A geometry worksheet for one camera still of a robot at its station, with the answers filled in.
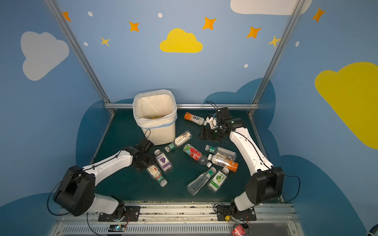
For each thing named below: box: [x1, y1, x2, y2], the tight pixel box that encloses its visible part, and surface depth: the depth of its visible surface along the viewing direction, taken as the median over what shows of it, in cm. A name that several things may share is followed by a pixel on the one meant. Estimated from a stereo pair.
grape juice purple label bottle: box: [154, 148, 173, 173], surface depth 92 cm
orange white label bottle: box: [207, 153, 239, 173], surface depth 90 cm
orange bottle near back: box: [183, 111, 208, 126], surface depth 114 cm
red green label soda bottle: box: [183, 143, 213, 168], surface depth 94 cm
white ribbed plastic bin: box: [132, 89, 178, 146], surface depth 93 cm
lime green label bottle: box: [207, 167, 230, 193], surface depth 84 cm
